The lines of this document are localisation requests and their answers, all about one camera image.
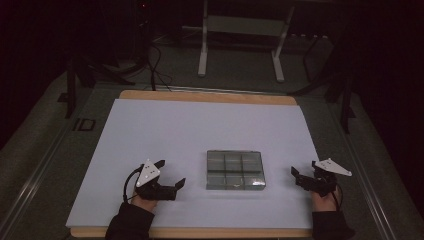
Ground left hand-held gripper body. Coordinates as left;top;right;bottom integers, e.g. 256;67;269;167
134;158;178;202

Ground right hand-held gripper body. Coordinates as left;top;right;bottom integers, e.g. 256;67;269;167
296;157;353;198

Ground clear plastic compartment box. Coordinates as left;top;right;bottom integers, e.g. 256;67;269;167
205;149;267;191

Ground person's left hand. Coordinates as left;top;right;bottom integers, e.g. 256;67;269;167
130;190;158;213

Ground person's right hand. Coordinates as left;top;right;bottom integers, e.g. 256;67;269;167
311;187;342;213

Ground white table cover sheet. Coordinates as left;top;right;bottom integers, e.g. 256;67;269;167
65;97;320;230

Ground black tripod stand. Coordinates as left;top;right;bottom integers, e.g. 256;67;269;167
288;33;357;135
57;54;137;120

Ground white metal stand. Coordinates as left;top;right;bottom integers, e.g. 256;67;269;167
197;0;297;84

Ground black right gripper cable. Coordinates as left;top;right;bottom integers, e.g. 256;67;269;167
331;182;345;212

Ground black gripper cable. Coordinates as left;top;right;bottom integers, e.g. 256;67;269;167
122;165;145;204
331;182;345;212

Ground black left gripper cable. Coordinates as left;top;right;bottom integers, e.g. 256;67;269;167
122;165;145;204

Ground small black rectangular frame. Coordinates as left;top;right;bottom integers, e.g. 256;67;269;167
72;117;97;132

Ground metal floor rail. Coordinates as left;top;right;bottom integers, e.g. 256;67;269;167
143;84;279;97

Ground black floor cable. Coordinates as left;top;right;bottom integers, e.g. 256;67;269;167
145;19;175;93

